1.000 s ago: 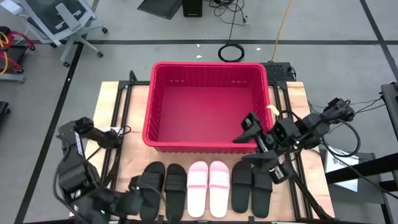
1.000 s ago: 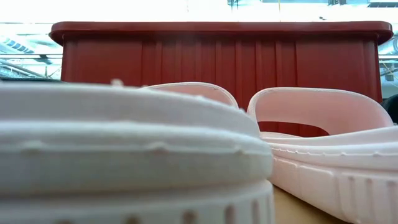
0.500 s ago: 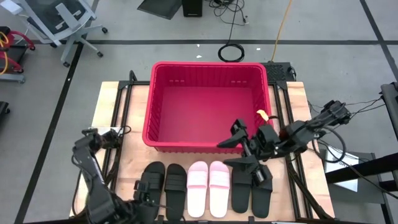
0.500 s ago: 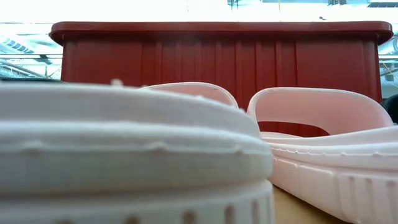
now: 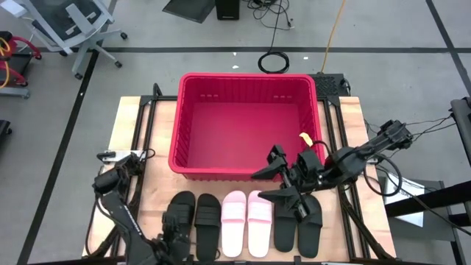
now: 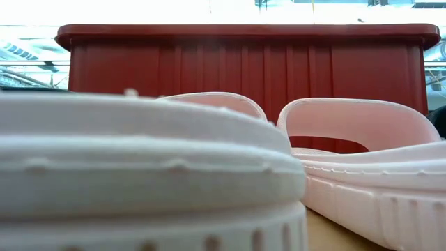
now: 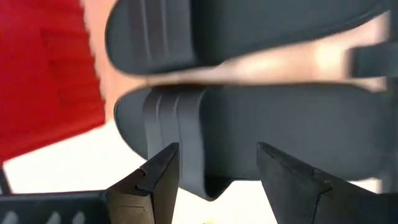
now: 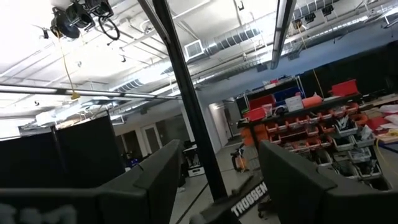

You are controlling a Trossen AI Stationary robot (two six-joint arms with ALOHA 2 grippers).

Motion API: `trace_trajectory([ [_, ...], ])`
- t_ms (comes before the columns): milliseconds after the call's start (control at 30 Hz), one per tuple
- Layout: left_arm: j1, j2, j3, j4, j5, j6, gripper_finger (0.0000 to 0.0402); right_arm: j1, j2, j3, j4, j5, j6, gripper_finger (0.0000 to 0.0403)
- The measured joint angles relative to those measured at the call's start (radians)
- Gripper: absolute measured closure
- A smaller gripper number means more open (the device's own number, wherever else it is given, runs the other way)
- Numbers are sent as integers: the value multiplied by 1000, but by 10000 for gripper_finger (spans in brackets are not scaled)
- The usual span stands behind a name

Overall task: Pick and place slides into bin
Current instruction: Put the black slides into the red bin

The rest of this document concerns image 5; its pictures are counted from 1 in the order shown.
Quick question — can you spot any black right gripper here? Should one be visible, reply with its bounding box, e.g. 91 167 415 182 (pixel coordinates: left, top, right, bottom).
252 145 327 222

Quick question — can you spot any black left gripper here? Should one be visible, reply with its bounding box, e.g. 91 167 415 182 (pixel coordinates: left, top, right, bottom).
156 204 192 265

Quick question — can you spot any black ribbed-strap slide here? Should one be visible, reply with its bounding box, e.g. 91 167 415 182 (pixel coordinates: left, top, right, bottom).
169 190 196 244
194 194 222 263

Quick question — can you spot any black plain-strap slide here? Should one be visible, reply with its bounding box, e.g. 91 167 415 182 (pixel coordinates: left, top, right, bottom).
273 198 299 253
297 194 324 259

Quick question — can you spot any pink slide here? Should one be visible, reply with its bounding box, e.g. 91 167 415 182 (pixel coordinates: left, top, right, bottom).
247 190 274 258
220 190 247 258

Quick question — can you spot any red plastic bin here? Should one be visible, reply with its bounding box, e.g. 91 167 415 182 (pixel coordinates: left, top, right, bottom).
168 72 327 182

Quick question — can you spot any black perforated box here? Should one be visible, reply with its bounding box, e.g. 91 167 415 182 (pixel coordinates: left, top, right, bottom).
311 73 350 99

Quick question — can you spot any white printed paper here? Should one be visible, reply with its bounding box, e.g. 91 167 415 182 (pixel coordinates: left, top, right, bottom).
382 172 426 227

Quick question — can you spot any black metal stand beam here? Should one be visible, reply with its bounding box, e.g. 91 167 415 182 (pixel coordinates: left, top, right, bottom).
384 180 471 265

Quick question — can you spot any dark floor mat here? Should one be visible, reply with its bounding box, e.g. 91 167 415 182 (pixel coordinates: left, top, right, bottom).
161 0 216 24

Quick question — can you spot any grey office chair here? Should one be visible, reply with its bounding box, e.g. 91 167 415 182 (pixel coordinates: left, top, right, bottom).
10 0 129 80

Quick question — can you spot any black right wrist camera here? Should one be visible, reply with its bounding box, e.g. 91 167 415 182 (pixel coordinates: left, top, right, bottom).
296 149 325 177

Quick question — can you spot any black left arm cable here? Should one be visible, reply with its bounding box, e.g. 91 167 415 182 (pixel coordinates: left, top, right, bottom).
84 147 156 257

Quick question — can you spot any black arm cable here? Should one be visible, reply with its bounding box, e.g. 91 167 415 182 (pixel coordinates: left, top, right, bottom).
84 147 156 257
364 154 404 198

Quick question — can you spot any black coiled cable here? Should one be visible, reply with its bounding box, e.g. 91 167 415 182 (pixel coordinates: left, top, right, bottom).
257 0 291 74

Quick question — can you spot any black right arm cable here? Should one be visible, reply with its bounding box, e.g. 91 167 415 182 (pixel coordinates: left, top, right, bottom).
364 154 404 198

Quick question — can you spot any black aluminium table frame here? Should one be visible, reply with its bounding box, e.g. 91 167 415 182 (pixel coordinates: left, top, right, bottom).
82 82 397 265

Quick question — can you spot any yellow cable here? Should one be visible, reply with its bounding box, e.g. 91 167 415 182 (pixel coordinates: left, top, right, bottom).
321 0 347 74

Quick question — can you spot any black cable tangle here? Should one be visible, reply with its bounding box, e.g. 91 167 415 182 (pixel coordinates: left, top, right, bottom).
244 0 295 31

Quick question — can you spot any red hose cart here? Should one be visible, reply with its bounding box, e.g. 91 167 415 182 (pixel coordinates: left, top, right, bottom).
0 31 43 99

